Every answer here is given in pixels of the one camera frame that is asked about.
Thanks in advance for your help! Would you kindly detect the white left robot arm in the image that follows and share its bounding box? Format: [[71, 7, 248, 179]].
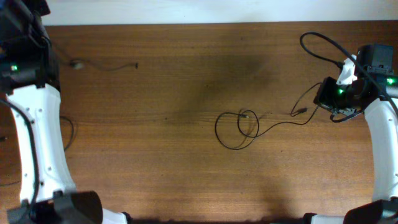
[[1, 0, 132, 224]]

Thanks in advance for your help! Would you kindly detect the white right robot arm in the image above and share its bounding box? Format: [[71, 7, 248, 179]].
[[303, 44, 397, 223]]

